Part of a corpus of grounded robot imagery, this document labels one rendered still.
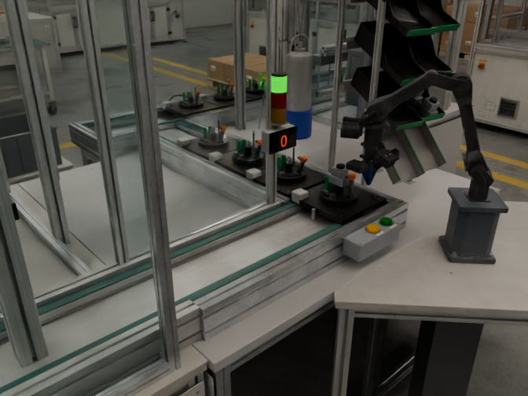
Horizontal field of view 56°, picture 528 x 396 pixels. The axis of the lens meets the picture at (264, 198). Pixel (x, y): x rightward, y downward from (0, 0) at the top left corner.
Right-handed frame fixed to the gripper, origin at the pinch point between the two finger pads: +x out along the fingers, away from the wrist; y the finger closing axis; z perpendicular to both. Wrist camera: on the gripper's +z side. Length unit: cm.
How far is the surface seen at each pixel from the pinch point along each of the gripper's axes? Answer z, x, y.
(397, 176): -1.5, 6.6, 19.8
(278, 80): -22.2, -30.5, -20.7
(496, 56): -144, 29, 410
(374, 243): 12.8, 15.4, -12.0
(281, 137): -21.3, -12.0, -19.8
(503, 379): 37, 110, 68
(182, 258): -21, 17, -60
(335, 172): -12.4, 2.3, -2.1
